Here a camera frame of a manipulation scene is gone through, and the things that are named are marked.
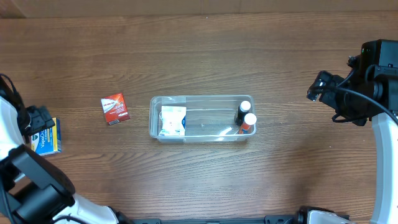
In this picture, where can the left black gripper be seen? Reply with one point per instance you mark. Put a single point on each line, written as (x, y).
(43, 119)

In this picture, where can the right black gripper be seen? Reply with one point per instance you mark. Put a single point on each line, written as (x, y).
(360, 115)

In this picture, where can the blue VapoDrops box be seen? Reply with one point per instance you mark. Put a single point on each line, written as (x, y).
(48, 141)

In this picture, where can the red medicine box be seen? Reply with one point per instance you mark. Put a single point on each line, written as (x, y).
(115, 109)

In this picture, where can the orange tube white cap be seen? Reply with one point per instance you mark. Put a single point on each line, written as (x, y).
(249, 121)

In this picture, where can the dark bottle white cap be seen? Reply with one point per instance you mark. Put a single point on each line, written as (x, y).
(242, 111)

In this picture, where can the white medicine box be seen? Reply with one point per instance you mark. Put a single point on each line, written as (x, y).
(173, 121)

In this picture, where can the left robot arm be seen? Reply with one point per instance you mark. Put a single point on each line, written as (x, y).
(33, 190)

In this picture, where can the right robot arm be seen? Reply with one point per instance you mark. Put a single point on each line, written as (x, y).
(369, 94)

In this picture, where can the clear plastic container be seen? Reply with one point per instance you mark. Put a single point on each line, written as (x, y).
(209, 118)

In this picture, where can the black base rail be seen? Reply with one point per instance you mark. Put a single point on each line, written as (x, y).
(268, 219)

